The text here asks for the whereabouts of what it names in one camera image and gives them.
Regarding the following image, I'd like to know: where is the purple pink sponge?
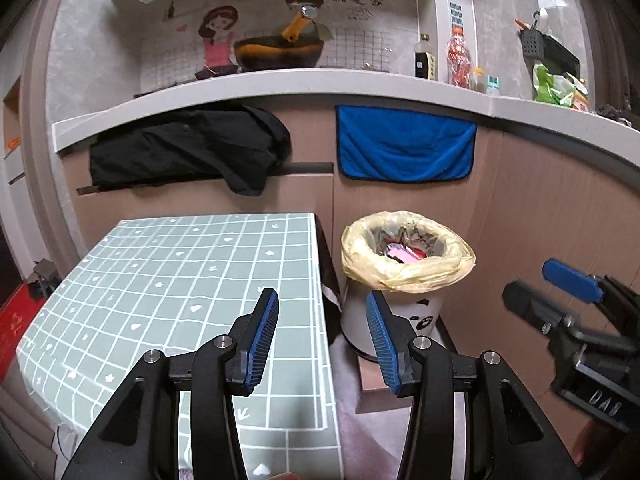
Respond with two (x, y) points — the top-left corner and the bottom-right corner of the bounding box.
(384, 243), (427, 264)

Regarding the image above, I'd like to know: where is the white trash bin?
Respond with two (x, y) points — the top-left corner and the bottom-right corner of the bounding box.
(340, 278), (446, 361)

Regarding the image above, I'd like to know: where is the green grid tablecloth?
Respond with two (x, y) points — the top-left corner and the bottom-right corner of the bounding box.
(16, 212), (344, 479)

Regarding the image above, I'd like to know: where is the blue towel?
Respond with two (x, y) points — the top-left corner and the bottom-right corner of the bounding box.
(335, 105), (477, 184)

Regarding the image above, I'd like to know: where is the black jacket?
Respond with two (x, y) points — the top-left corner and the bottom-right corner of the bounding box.
(89, 104), (292, 197)

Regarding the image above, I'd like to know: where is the green plastic bag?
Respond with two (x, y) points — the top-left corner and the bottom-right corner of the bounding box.
(533, 63), (576, 107)

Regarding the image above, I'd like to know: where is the small teal timer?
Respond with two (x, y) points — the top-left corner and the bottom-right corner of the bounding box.
(486, 75), (501, 96)

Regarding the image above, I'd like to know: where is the black utensil rack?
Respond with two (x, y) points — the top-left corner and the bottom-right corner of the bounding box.
(514, 8), (582, 78)

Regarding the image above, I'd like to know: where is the red orange-capped bottle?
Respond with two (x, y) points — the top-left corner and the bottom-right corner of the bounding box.
(447, 26), (472, 89)

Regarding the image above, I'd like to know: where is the dark sauce bottle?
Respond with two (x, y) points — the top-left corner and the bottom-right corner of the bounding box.
(414, 34), (437, 80)

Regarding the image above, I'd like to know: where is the black orange wok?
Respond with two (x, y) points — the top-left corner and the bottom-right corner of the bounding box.
(233, 6), (324, 72)

